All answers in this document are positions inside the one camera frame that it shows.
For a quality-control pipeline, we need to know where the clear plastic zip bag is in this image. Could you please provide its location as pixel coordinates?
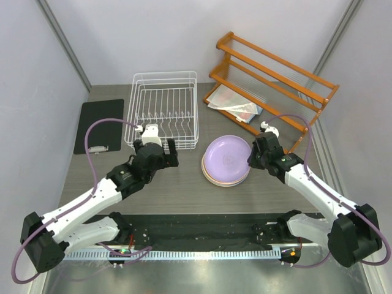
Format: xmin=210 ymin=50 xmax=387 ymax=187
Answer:
xmin=207 ymin=85 xmax=263 ymax=123

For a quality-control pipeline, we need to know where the purple plate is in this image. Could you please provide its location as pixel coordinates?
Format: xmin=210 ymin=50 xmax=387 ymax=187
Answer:
xmin=204 ymin=135 xmax=251 ymax=183

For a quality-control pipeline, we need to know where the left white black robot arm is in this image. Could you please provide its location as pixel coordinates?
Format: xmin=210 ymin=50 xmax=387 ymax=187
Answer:
xmin=20 ymin=137 xmax=179 ymax=274

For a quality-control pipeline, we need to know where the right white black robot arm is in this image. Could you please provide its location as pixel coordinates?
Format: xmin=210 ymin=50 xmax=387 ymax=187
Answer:
xmin=248 ymin=132 xmax=382 ymax=268

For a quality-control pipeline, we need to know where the purple cable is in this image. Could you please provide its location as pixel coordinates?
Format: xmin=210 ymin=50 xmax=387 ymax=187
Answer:
xmin=11 ymin=118 xmax=143 ymax=285
xmin=266 ymin=113 xmax=391 ymax=270

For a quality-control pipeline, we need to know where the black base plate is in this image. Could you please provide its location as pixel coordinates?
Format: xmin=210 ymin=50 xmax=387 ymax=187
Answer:
xmin=88 ymin=214 xmax=330 ymax=251

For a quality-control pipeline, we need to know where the black mat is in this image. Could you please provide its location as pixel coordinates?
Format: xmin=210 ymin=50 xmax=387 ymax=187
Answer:
xmin=73 ymin=99 xmax=125 ymax=156

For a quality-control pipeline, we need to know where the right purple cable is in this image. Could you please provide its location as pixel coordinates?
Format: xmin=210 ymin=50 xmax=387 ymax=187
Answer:
xmin=266 ymin=113 xmax=391 ymax=270

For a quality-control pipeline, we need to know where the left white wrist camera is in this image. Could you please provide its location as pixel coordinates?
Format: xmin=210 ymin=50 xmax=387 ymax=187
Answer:
xmin=135 ymin=124 xmax=162 ymax=147

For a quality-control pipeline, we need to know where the yellow bear plate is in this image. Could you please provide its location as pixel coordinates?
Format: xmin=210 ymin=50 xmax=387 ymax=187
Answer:
xmin=202 ymin=168 xmax=246 ymax=187

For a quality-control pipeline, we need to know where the white wire dish rack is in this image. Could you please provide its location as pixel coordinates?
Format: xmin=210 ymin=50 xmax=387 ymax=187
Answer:
xmin=127 ymin=70 xmax=199 ymax=150

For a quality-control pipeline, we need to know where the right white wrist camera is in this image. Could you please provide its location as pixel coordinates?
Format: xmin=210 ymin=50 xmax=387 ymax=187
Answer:
xmin=260 ymin=121 xmax=279 ymax=138

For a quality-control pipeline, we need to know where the orange plate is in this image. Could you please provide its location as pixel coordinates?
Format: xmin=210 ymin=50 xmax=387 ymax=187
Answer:
xmin=200 ymin=154 xmax=249 ymax=186

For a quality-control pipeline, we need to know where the aluminium slotted rail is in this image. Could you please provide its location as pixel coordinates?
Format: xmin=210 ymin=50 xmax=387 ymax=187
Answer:
xmin=64 ymin=247 xmax=281 ymax=261

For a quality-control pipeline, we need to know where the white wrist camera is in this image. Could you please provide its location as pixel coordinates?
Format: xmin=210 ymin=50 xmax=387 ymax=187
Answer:
xmin=135 ymin=124 xmax=162 ymax=147
xmin=260 ymin=121 xmax=279 ymax=138

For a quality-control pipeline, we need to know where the orange wooden shelf rack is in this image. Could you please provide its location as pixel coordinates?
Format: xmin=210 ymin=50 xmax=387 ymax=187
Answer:
xmin=203 ymin=31 xmax=339 ymax=151

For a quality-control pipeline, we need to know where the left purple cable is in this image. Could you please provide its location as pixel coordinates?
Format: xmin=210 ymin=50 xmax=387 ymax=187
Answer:
xmin=11 ymin=118 xmax=143 ymax=285

